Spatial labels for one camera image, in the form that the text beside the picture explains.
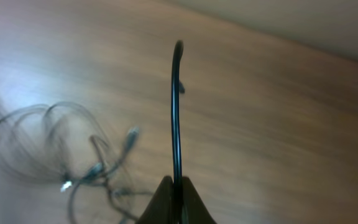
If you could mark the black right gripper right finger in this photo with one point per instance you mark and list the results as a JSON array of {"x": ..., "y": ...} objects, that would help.
[{"x": 193, "y": 209}]

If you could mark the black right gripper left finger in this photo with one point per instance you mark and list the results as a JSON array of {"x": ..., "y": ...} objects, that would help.
[{"x": 159, "y": 209}]

